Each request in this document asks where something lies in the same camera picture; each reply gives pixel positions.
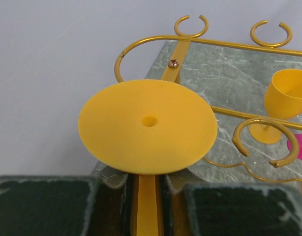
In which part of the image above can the gold wire glass rack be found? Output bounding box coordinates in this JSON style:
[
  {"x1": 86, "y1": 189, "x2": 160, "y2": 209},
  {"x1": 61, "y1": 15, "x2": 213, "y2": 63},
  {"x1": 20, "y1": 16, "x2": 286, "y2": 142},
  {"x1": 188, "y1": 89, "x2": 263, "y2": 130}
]
[{"x1": 114, "y1": 23, "x2": 302, "y2": 189}]

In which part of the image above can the yellow wine glass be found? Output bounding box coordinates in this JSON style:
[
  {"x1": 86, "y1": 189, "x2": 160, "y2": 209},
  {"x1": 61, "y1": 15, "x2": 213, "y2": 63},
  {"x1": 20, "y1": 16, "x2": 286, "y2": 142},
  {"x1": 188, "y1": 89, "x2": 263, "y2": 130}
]
[
  {"x1": 249, "y1": 69, "x2": 302, "y2": 144},
  {"x1": 78, "y1": 79, "x2": 217, "y2": 236}
]

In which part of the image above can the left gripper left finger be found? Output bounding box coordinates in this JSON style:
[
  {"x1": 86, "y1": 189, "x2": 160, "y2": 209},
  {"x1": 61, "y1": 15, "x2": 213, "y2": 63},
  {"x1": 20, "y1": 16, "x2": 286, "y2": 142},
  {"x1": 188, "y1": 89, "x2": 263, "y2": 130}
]
[{"x1": 0, "y1": 176, "x2": 128, "y2": 236}]

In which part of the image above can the yellow wine glass front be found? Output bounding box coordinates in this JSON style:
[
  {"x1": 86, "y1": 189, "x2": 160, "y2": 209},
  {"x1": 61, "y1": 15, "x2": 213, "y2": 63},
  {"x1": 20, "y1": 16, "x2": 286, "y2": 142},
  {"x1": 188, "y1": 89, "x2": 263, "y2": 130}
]
[{"x1": 78, "y1": 79, "x2": 217, "y2": 236}]

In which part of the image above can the yellow wine glass back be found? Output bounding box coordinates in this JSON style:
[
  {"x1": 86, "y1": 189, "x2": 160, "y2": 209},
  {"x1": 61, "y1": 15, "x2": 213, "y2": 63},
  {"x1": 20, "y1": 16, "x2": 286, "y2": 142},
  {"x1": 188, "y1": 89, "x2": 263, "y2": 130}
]
[{"x1": 249, "y1": 69, "x2": 302, "y2": 144}]

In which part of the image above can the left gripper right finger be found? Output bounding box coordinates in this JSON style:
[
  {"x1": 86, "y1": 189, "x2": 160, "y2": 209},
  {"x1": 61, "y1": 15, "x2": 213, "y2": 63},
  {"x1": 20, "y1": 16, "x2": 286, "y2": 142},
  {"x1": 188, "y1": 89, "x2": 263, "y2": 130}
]
[{"x1": 163, "y1": 173, "x2": 302, "y2": 236}]

